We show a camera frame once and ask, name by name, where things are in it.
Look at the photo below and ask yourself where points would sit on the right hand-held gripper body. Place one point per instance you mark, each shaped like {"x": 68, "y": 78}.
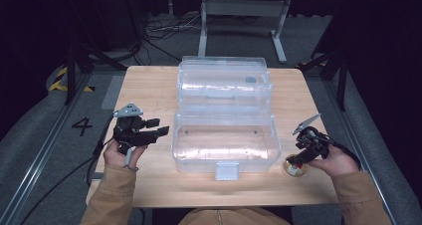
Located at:
{"x": 313, "y": 142}

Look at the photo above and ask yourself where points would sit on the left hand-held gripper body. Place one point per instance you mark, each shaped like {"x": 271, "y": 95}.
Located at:
{"x": 132, "y": 135}

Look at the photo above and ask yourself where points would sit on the small round gold tin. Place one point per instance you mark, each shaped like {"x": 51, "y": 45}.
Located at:
{"x": 292, "y": 170}

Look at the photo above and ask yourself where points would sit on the clear plastic storage box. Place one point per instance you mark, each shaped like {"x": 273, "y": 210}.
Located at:
{"x": 225, "y": 142}

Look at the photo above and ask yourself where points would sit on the person's left hand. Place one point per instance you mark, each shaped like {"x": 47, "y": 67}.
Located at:
{"x": 114, "y": 157}

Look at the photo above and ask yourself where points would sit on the person's right hand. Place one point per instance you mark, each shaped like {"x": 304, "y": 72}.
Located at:
{"x": 338, "y": 162}

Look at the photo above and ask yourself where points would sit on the black tripod stand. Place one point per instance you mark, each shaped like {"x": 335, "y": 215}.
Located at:
{"x": 341, "y": 72}
{"x": 78, "y": 59}

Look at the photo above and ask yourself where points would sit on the person's tan jacket torso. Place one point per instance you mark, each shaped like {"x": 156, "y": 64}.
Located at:
{"x": 232, "y": 216}

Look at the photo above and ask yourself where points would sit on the yellow black floor tape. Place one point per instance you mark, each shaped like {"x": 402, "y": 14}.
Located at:
{"x": 56, "y": 84}

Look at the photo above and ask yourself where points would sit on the grey metal floor rail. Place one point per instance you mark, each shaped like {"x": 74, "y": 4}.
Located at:
{"x": 43, "y": 152}
{"x": 368, "y": 158}

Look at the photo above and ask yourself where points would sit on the white metal stand frame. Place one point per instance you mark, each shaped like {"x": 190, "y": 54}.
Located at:
{"x": 244, "y": 7}

